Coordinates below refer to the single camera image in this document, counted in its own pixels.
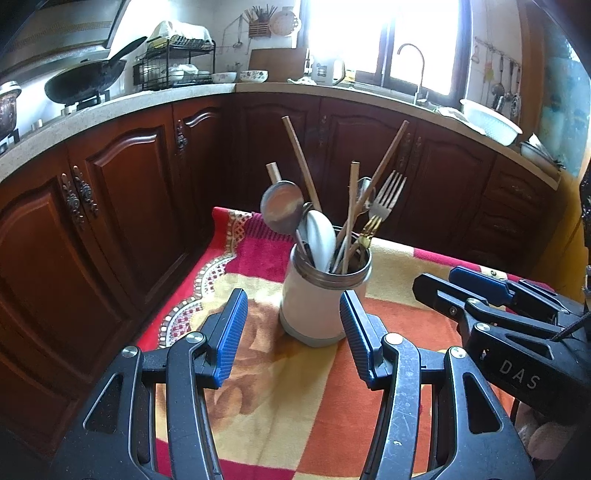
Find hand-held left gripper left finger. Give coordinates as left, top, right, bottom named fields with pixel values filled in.
left=48, top=288, right=249, bottom=480

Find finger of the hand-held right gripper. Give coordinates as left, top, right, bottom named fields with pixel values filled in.
left=450, top=266, right=571, bottom=321
left=412, top=273, right=561, bottom=358

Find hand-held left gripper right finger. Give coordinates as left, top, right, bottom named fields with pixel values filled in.
left=340, top=290, right=536, bottom=480

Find white insulated jar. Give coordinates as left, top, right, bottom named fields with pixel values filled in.
left=279, top=226, right=373, bottom=348

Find gold fork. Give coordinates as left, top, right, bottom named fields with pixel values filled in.
left=344, top=217, right=383, bottom=271

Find white ceramic spoon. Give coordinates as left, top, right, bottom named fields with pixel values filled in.
left=305, top=210, right=338, bottom=273

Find silver fork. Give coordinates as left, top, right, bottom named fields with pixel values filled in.
left=348, top=171, right=408, bottom=252

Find wooden chopstick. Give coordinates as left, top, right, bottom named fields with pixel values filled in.
left=281, top=115, right=323, bottom=214
left=335, top=120, right=411, bottom=250
left=344, top=161, right=361, bottom=273

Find wooden-handled large metal spoon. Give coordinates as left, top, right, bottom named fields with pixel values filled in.
left=260, top=161, right=305, bottom=234

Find metal bowl with utensils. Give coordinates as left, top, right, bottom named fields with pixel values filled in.
left=520, top=134, right=566, bottom=171

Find printed red orange blanket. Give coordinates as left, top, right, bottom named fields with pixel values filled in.
left=134, top=207, right=583, bottom=480

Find white plastic basin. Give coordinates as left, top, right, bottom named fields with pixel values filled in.
left=460, top=99, right=523, bottom=146

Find dark wooden kitchen cabinets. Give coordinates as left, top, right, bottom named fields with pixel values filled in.
left=0, top=90, right=561, bottom=457

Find hanging metal skimmer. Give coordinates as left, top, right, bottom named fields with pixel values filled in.
left=508, top=65, right=523, bottom=118

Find hanging metal ladle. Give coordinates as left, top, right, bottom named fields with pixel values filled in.
left=490, top=51, right=507, bottom=97

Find wooden door with frosted glass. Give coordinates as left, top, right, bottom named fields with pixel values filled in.
left=542, top=18, right=591, bottom=296

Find curved metal faucet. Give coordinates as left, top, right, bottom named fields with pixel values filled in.
left=397, top=44, right=428, bottom=105

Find kitchen window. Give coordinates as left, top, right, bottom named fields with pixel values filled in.
left=300, top=0, right=472, bottom=97

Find stone kitchen countertop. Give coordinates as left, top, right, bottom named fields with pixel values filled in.
left=0, top=82, right=561, bottom=190

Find white electric kettle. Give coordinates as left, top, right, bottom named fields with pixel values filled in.
left=310, top=55, right=346, bottom=86

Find wooden cutting board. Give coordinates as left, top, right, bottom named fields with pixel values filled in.
left=248, top=47, right=309, bottom=83

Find black dish rack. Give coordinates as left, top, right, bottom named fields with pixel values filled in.
left=134, top=39, right=217, bottom=92

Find black wok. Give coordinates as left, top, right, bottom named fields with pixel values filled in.
left=45, top=36, right=147, bottom=104

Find white cloth on dish rack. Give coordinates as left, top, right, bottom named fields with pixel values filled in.
left=150, top=21, right=214, bottom=42

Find metal cooking pot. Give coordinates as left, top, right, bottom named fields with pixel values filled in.
left=0, top=82, right=22, bottom=139

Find range hood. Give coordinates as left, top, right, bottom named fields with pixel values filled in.
left=0, top=0, right=132, bottom=77

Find wall chopstick holder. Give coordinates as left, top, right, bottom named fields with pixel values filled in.
left=244, top=4, right=278, bottom=38

